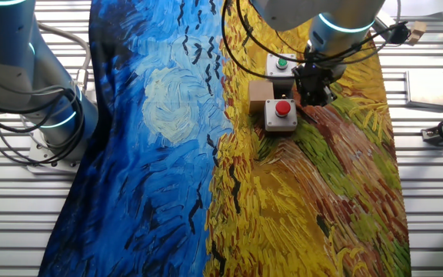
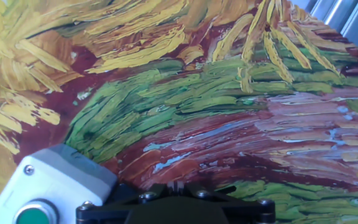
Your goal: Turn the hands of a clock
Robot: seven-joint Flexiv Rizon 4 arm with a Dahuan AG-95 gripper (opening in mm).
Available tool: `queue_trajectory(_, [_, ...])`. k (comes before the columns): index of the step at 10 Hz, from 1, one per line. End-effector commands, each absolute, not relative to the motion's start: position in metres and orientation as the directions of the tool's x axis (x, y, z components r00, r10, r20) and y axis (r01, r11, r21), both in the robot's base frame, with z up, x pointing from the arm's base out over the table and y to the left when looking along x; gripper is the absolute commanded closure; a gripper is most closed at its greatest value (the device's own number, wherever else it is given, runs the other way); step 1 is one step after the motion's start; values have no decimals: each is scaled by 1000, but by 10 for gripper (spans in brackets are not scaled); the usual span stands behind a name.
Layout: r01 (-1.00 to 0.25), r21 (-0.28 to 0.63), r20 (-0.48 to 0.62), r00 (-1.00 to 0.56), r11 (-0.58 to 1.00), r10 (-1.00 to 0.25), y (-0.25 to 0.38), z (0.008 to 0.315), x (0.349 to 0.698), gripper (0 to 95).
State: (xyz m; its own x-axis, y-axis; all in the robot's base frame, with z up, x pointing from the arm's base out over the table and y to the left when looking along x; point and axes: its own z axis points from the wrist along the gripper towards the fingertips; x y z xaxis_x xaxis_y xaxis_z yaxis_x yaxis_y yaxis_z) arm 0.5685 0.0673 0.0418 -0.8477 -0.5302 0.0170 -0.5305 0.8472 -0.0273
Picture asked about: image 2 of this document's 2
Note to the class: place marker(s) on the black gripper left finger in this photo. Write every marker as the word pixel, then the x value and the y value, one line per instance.
pixel 110 207

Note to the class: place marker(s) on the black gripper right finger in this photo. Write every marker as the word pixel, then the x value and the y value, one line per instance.
pixel 247 208

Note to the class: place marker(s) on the green push button box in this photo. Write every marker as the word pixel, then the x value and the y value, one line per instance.
pixel 51 186

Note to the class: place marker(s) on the painted wheatfield print cloth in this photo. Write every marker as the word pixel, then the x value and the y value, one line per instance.
pixel 197 93

